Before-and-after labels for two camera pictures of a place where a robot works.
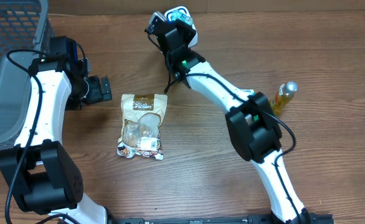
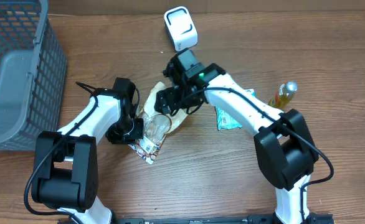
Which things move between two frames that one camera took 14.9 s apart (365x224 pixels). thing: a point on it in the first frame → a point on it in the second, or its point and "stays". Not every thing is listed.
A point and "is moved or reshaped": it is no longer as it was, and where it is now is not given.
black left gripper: (98, 95) → (114, 138)
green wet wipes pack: (181, 14) → (224, 121)
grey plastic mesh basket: (14, 32) stays
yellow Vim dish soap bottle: (284, 93) stays
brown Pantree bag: (142, 115) is moved or reshaped
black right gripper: (176, 38) → (165, 100)
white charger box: (182, 13) stays
